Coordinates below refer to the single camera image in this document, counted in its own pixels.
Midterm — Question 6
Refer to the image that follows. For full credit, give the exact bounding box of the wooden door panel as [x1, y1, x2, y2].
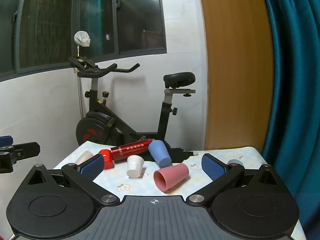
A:
[197, 0, 274, 153]

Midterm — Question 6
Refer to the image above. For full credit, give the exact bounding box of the teal curtain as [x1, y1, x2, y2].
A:
[257, 0, 320, 240]

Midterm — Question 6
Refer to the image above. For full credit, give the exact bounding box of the black exercise bike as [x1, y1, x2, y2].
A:
[67, 56, 199, 163]

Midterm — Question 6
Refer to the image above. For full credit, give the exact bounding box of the red cup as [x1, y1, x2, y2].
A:
[98, 149, 115, 170]

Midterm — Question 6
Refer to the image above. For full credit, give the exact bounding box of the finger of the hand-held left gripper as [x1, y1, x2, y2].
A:
[0, 135, 14, 147]
[0, 142, 41, 174]

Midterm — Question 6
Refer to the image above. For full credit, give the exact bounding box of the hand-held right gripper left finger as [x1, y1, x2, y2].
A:
[26, 154, 120, 207]

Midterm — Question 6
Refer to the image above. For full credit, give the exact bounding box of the dark framed window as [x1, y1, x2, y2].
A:
[0, 0, 168, 81]

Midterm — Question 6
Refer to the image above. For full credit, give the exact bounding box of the pink cup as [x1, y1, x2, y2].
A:
[153, 163, 190, 193]

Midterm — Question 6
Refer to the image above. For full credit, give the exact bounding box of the beige cup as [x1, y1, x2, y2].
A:
[74, 151, 94, 166]

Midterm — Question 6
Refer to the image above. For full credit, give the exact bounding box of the red metal bottle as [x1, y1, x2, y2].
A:
[110, 138, 157, 161]

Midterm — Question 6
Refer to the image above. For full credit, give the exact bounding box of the blue cup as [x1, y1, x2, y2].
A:
[148, 140, 173, 168]

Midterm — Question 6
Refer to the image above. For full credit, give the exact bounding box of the white cup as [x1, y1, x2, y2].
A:
[126, 155, 146, 179]

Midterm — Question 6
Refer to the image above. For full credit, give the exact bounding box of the white cloth bundle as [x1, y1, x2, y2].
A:
[74, 30, 91, 48]

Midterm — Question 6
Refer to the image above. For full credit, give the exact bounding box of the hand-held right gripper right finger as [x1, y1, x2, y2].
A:
[186, 153, 283, 207]

